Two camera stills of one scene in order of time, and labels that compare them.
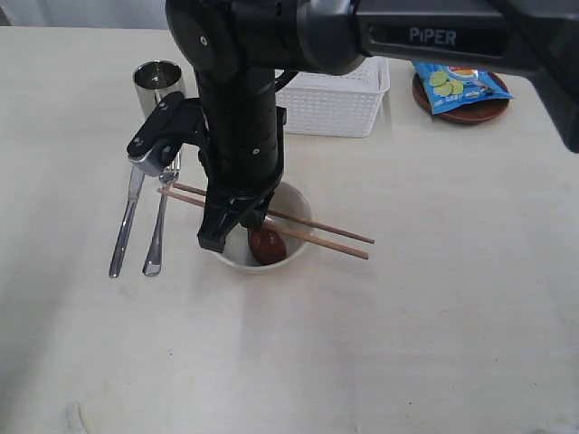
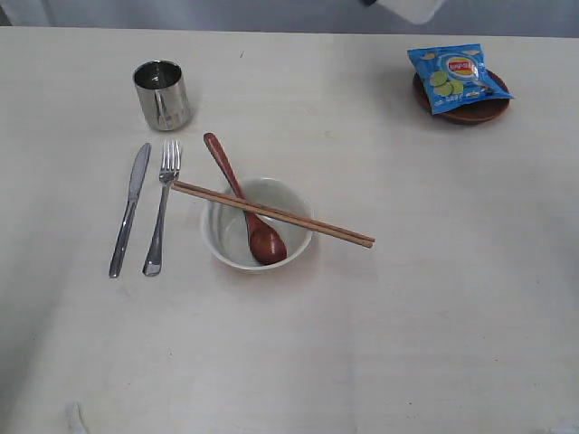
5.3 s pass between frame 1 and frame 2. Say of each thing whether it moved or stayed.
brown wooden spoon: stayed
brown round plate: stayed
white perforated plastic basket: moved
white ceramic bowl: stayed
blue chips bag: stayed
